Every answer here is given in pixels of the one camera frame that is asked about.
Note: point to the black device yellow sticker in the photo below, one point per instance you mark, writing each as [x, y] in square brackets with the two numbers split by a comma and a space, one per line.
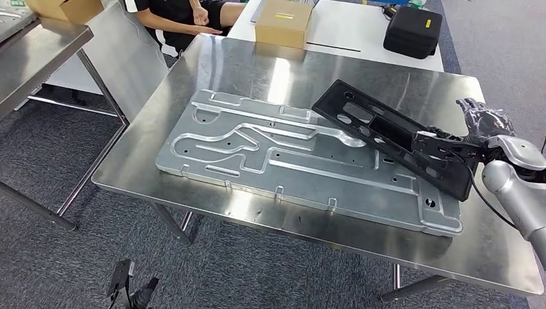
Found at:
[411, 32]

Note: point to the person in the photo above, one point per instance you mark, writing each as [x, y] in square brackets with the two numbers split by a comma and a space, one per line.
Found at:
[179, 21]

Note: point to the stamped silver metal panel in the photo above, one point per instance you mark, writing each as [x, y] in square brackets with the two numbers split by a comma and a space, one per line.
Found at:
[277, 170]
[13, 19]

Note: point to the steel table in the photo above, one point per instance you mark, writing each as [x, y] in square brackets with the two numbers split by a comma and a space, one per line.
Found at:
[34, 59]

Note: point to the steel workbench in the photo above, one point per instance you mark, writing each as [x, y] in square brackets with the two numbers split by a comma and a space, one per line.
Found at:
[298, 76]

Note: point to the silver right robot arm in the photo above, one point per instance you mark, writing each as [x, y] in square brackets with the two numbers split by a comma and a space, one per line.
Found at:
[516, 179]

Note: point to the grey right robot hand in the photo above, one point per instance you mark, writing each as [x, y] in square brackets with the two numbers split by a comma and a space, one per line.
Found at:
[484, 119]

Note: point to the white desk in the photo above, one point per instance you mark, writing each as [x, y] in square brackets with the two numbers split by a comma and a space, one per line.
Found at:
[341, 30]

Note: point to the person's hand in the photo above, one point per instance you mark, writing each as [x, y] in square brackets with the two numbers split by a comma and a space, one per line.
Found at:
[200, 17]
[209, 30]

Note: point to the long black plastic part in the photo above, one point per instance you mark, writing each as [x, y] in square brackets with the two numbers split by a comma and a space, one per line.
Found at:
[384, 128]

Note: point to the person's forearm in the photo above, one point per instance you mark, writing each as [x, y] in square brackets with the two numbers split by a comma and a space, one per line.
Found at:
[162, 23]
[195, 5]

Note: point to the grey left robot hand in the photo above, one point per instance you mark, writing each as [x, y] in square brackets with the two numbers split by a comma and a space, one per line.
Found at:
[143, 294]

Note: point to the cardboard box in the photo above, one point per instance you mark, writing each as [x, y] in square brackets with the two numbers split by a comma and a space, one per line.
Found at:
[283, 23]
[64, 9]

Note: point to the white partition panel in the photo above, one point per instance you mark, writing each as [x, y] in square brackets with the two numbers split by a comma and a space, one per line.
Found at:
[123, 59]

